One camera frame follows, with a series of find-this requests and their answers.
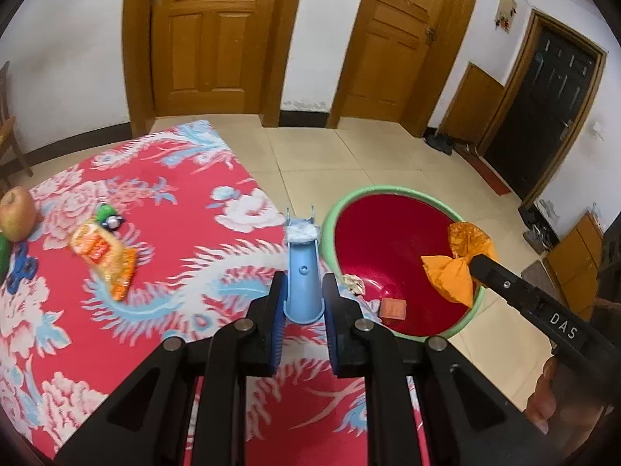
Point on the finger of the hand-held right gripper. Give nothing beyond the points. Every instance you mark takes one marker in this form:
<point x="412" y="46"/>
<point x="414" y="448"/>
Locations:
<point x="495" y="279"/>

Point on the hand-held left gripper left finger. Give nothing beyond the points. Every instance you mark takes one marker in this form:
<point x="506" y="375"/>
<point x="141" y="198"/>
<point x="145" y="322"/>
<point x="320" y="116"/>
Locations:
<point x="276" y="327"/>

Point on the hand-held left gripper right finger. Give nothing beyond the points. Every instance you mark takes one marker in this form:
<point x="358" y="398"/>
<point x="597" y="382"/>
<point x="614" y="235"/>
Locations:
<point x="332" y="332"/>

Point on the orange cloth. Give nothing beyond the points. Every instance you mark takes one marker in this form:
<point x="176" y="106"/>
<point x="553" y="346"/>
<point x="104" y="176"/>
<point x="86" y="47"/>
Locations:
<point x="449" y="276"/>

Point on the light blue plastic half-tube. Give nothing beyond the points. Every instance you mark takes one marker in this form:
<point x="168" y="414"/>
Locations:
<point x="303" y="284"/>

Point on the white paper ball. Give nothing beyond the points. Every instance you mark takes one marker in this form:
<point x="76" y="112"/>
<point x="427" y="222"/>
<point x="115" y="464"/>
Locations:
<point x="354" y="285"/>

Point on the white tissue wad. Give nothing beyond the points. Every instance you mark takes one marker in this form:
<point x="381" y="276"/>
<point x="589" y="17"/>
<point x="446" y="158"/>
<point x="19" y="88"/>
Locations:
<point x="302" y="231"/>

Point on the red basin with green rim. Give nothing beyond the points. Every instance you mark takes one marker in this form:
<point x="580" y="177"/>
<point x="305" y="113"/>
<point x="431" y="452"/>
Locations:
<point x="388" y="242"/>

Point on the person's right hand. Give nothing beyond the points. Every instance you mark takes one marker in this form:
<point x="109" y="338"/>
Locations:
<point x="541" y="398"/>

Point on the grey doormat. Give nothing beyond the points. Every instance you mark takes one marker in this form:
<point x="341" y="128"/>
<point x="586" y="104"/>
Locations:
<point x="536" y="276"/>

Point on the grey shoes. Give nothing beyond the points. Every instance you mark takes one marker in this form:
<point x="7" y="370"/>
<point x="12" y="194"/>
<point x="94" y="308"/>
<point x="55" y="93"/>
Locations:
<point x="538" y="233"/>

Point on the small orange box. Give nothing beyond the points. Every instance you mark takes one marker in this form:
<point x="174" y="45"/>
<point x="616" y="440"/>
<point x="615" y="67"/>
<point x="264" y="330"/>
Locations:
<point x="393" y="310"/>

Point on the wooden cabinet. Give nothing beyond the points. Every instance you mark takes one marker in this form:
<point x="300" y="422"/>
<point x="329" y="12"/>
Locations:
<point x="575" y="262"/>

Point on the dark chair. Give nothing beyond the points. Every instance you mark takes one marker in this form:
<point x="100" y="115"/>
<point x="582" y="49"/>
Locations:
<point x="613" y="262"/>

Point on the red doormat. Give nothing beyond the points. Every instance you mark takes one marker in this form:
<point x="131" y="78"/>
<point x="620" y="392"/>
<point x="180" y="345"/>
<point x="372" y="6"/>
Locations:
<point x="490" y="172"/>

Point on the dark shoes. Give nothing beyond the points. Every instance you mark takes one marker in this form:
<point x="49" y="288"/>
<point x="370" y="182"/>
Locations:
<point x="439" y="144"/>

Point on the red floral blanket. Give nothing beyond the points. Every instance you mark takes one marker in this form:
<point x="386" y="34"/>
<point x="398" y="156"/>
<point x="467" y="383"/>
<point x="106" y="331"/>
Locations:
<point x="170" y="213"/>

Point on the dark entrance door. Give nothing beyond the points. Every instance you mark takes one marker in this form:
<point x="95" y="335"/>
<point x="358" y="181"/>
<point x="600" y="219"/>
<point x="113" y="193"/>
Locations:
<point x="543" y="107"/>

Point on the orange snack packet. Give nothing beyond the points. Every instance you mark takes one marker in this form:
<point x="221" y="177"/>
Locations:
<point x="104" y="257"/>

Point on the green toy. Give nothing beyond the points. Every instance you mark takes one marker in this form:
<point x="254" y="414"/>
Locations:
<point x="109" y="216"/>

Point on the narrow wooden door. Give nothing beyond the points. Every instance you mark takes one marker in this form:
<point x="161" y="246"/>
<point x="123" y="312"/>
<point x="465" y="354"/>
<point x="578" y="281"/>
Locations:
<point x="398" y="39"/>

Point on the blue fidget spinner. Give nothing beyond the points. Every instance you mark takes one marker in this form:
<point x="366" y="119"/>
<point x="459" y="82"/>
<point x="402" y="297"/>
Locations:
<point x="22" y="269"/>

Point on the green fruit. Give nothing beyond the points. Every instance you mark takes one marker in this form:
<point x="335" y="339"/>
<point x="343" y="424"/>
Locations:
<point x="3" y="257"/>

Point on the apple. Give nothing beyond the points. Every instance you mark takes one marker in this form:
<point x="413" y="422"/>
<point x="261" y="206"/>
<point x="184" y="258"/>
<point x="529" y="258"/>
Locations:
<point x="17" y="213"/>

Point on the wide wooden door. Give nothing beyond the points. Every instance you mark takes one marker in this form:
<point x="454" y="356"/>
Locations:
<point x="208" y="34"/>

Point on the wooden chair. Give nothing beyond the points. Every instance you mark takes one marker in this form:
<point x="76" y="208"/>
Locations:
<point x="9" y="141"/>

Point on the low wooden wall panel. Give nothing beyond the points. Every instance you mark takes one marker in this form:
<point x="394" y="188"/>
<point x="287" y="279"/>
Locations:
<point x="473" y="104"/>

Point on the white wall socket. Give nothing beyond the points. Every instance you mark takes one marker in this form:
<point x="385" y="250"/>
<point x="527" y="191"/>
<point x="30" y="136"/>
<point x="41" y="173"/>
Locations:
<point x="597" y="129"/>

